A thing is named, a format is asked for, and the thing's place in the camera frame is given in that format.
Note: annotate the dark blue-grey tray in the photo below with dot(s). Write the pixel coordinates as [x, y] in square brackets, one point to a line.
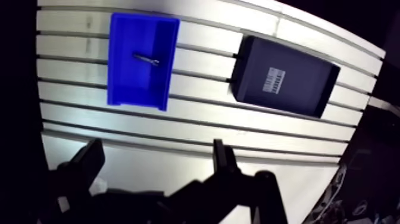
[300, 90]

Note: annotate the blue bin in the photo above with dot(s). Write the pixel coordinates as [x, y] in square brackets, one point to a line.
[134, 78]

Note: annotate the steel bolt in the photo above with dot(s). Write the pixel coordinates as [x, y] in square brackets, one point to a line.
[147, 59]

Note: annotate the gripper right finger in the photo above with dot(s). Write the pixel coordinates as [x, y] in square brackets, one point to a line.
[225, 194]

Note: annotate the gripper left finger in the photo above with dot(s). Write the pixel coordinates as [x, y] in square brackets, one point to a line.
[78, 175]

